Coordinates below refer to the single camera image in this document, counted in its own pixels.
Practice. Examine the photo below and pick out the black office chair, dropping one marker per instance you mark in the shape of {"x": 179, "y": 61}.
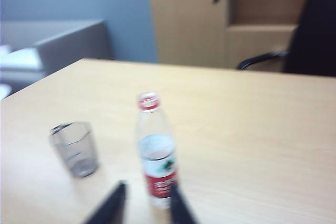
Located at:
{"x": 315, "y": 30}

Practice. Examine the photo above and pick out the transparent grey plastic mug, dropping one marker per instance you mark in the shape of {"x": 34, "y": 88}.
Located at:
{"x": 76, "y": 150}

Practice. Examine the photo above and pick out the clear red-label water bottle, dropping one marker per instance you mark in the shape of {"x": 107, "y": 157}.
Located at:
{"x": 155, "y": 142}

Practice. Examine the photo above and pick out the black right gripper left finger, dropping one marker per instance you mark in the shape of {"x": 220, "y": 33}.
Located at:
{"x": 110, "y": 205}

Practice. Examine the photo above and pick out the white paper stack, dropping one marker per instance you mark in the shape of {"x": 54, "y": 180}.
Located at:
{"x": 21, "y": 58}

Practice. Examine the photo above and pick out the light wooden shelf cabinet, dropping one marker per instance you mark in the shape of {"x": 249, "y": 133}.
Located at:
{"x": 189, "y": 24}

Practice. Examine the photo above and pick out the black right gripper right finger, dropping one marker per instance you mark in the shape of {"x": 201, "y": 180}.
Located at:
{"x": 182, "y": 208}

